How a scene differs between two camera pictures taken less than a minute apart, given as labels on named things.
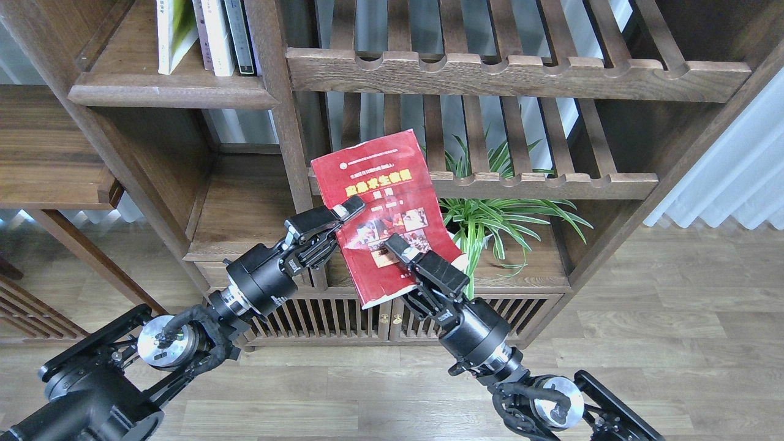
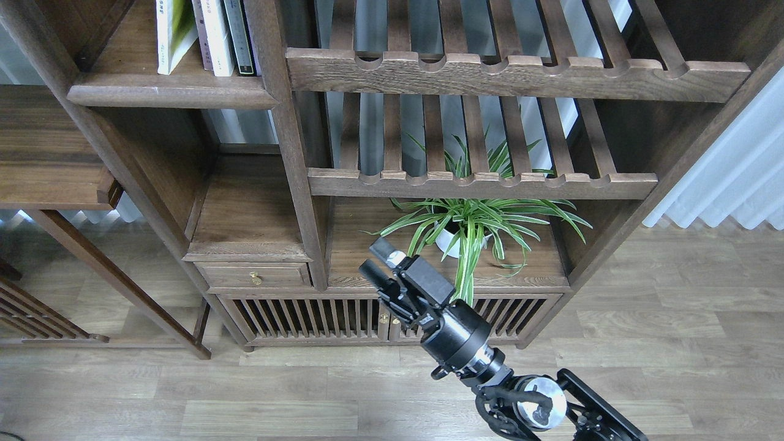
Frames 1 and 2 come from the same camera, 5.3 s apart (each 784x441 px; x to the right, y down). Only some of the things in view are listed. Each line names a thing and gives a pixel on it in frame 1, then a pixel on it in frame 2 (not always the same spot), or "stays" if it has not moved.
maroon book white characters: [203, 35] stays
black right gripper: [469, 327] → [450, 331]
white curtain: [742, 177] stays
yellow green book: [177, 32] stays
